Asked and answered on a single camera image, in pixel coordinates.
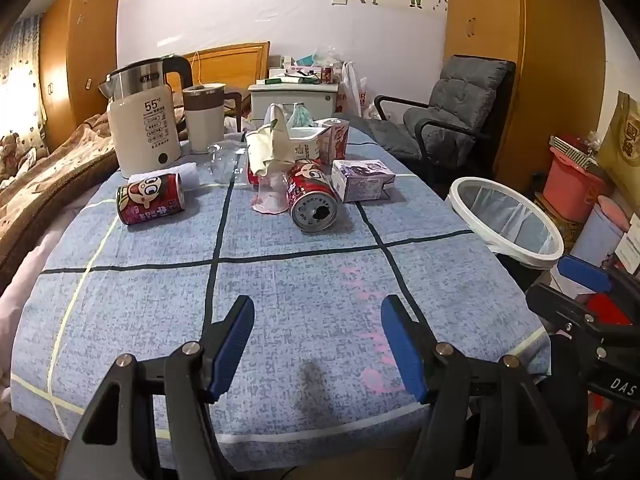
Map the white yogurt cup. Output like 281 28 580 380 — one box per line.
289 127 328 161

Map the wooden wardrobe with small handles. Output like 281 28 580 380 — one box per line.
39 0 122 153

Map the white fluffy roll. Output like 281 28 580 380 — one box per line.
128 161 200 188

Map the brown paper shopping bag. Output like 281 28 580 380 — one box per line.
597 91 640 206

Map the cream paper bag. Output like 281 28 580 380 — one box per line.
245 103 301 176

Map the pink milk carton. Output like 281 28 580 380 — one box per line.
315 118 351 166

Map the green white plastic bag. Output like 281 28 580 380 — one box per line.
287 103 315 128

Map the wooden headboard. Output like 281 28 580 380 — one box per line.
182 41 271 93

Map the brown fleece blanket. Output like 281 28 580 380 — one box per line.
0 112 121 281

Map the stack of white cartons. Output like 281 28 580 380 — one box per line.
615 227 640 276

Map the white round trash bin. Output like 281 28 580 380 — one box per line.
447 176 565 271

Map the pink plastic bucket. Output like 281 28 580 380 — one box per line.
542 145 608 223

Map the pink stained plastic cup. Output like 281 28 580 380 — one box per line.
251 170 290 215

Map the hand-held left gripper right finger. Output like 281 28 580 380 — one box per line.
380 294 581 480

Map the tall wooden wardrobe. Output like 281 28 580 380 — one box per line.
444 0 608 196

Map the patterned curtain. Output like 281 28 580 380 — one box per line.
0 15 48 156

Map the white red printed plastic bag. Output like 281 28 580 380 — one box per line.
336 61 371 118

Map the yellow patterned box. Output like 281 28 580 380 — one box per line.
535 195 583 253

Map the red gift box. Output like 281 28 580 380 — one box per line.
587 292 633 326

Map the white nightstand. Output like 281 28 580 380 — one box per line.
248 80 341 123

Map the clear plastic cup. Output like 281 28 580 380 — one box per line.
207 142 247 184

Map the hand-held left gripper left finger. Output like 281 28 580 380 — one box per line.
57 295 256 480

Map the purple printed box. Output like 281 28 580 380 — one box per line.
331 159 397 203

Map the grey cushioned armchair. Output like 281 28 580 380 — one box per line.
350 55 517 186

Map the striped gift box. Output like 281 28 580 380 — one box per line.
550 135 598 168

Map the blue bin with pink lid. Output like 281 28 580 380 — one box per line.
570 195 631 268

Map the cream electric kettle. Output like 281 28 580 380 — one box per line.
98 55 193 178

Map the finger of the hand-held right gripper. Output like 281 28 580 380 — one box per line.
526 284 640 356
557 255 640 306

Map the beige cup with brown band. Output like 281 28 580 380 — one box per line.
182 83 251 153

